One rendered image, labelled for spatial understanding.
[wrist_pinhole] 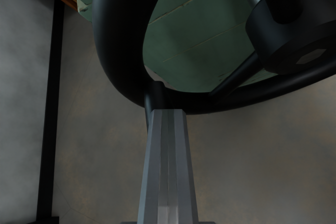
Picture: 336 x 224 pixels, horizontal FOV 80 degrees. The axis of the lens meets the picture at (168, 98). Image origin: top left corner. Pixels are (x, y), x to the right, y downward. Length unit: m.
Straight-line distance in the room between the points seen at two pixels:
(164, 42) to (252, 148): 0.68
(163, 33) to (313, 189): 0.81
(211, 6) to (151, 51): 0.15
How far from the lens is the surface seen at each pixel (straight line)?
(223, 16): 0.42
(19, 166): 1.49
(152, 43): 0.42
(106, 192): 1.28
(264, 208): 0.99
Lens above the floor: 0.97
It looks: 61 degrees down
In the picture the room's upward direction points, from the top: 58 degrees counter-clockwise
